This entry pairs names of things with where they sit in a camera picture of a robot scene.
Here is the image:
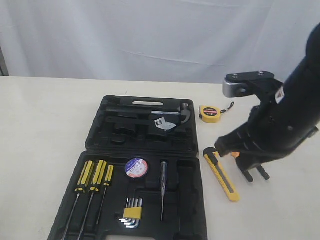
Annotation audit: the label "large yellow black screwdriver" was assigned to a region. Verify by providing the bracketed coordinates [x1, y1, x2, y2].
[61, 160, 95, 240]

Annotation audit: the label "yellow utility knife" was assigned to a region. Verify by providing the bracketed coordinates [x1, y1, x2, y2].
[202, 147, 240, 202]

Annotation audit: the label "PVC insulating tape roll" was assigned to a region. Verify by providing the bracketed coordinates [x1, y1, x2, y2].
[124, 157, 149, 179]

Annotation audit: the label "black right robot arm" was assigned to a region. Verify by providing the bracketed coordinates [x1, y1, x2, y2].
[215, 26, 320, 171]

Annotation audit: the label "hex key set yellow holder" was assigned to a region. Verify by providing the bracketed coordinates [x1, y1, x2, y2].
[118, 198, 143, 229]

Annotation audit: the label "silver black wrist camera mount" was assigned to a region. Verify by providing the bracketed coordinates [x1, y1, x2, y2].
[222, 71, 283, 101]

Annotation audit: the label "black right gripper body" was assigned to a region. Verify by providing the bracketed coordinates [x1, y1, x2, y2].
[215, 82, 295, 159]

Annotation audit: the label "yellow tape measure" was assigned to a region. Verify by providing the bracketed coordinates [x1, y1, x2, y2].
[198, 101, 235, 124]

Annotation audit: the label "middle yellow black screwdriver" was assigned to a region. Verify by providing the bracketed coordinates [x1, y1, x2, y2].
[77, 160, 107, 240]

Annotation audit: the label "orange black pliers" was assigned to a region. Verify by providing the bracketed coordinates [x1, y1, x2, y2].
[231, 152, 270, 183]

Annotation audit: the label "silver adjustable wrench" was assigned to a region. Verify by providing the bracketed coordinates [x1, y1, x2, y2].
[104, 115, 177, 131]

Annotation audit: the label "claw hammer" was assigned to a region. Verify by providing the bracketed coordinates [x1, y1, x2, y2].
[104, 102, 192, 125]

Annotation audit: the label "small yellow black screwdriver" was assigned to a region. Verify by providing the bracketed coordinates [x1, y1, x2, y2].
[96, 165, 114, 225]

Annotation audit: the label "black plastic tool case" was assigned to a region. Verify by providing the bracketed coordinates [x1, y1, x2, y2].
[49, 95, 208, 240]

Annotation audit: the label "clear voltage tester screwdriver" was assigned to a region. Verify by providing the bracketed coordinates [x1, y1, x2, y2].
[160, 161, 168, 221]

